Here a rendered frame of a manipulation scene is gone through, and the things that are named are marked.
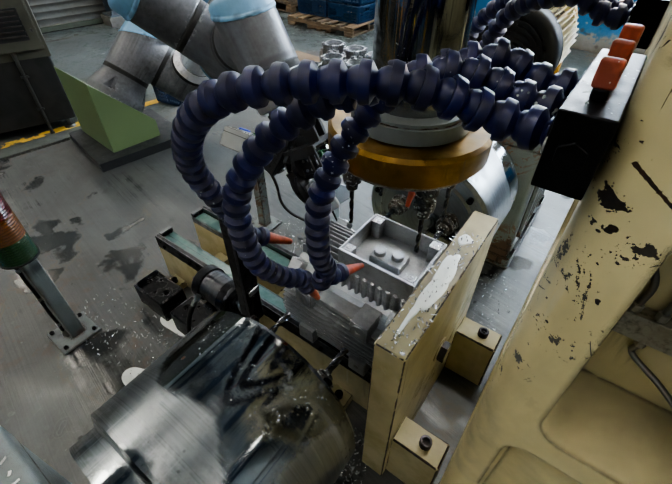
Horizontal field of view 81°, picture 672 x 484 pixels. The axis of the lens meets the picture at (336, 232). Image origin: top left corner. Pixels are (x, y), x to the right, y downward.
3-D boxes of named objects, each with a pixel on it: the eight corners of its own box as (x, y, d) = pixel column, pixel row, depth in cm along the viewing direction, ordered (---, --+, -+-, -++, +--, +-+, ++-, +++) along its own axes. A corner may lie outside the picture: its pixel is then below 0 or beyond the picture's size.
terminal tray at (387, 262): (439, 277, 61) (448, 242, 56) (406, 323, 55) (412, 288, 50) (373, 245, 67) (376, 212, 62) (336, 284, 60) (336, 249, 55)
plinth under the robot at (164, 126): (189, 140, 152) (187, 133, 150) (103, 172, 135) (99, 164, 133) (152, 115, 169) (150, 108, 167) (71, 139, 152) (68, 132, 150)
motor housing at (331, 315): (435, 320, 74) (455, 245, 61) (381, 400, 62) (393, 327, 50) (347, 273, 83) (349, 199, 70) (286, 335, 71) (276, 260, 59)
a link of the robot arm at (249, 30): (250, -5, 62) (273, -34, 54) (286, 73, 67) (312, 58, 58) (196, 14, 59) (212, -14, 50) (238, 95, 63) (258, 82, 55)
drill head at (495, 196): (520, 209, 100) (556, 115, 84) (463, 301, 78) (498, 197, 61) (429, 177, 111) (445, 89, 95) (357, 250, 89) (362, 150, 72)
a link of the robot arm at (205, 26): (198, 16, 70) (214, -13, 60) (255, 55, 76) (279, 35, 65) (176, 62, 69) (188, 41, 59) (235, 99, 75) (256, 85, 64)
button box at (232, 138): (287, 169, 98) (293, 148, 97) (269, 165, 92) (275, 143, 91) (238, 148, 106) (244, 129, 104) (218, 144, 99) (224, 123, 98)
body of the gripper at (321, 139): (327, 181, 60) (292, 105, 56) (292, 188, 66) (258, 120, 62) (355, 160, 65) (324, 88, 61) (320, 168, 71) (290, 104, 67)
